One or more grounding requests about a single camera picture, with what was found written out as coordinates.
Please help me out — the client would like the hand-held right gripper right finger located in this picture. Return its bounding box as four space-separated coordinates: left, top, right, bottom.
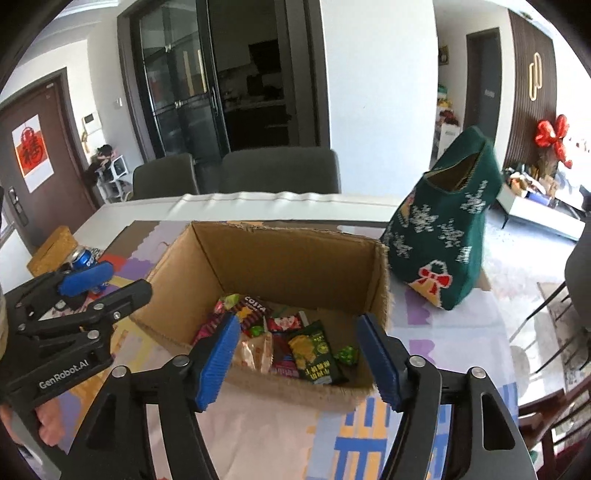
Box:
355 313 541 480

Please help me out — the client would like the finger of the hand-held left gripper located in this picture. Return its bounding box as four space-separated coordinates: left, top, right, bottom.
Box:
4 261 114 320
18 279 153 352

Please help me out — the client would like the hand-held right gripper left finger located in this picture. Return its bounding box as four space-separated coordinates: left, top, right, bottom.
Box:
69 313 243 480

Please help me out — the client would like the pale yellow snack packet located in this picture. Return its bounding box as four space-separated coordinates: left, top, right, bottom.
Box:
233 335 273 374

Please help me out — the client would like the cardboard box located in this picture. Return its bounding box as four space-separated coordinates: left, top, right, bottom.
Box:
131 220 392 414

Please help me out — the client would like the person's left hand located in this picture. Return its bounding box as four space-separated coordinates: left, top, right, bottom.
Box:
37 399 66 447

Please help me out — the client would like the blue soda can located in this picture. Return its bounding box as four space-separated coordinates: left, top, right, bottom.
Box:
69 247 101 272

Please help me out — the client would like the pink striped snack packet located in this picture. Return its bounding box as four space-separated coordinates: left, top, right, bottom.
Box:
193 314 232 347

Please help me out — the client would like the yellow woven box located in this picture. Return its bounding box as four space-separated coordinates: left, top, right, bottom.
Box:
27 226 77 278

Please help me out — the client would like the green snack packet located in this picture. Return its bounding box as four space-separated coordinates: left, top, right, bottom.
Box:
288 322 349 386

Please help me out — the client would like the dark brown coffee packet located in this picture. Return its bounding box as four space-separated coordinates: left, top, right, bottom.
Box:
238 295 273 325

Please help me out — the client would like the brown entrance door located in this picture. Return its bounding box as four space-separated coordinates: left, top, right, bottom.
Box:
0 69 100 254

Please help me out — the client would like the red and white snack packet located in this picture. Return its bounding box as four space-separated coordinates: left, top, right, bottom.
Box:
268 311 310 334

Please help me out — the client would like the black door lock plate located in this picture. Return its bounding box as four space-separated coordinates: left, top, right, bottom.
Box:
7 186 28 227

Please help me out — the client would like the white shelf rack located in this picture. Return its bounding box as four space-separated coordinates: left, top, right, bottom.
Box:
95 154 129 204

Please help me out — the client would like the grey dining chair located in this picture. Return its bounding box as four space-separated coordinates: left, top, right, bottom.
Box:
132 153 200 200
220 148 341 195

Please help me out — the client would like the red paper door decoration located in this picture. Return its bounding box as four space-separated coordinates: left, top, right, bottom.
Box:
11 115 55 193

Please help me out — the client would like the green knitted snowflake bag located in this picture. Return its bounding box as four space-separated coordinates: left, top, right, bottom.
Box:
381 126 504 311

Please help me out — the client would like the dark wooden chair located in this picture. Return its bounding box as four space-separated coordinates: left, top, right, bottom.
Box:
517 388 591 480

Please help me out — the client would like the black framed glass door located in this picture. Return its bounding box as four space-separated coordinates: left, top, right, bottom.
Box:
117 0 232 163

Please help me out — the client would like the white low cabinet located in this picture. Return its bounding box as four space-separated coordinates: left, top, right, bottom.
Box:
496 189 585 241

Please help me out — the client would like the white storage box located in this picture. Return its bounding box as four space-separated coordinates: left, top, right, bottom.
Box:
436 124 462 162

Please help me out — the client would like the red ribbon bow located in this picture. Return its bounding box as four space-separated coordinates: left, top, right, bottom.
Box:
536 114 574 169

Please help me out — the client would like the dark interior door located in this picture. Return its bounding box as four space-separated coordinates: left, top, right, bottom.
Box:
465 28 502 153

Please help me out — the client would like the gold loop wall ornament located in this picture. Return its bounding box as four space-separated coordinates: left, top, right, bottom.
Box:
529 52 542 101

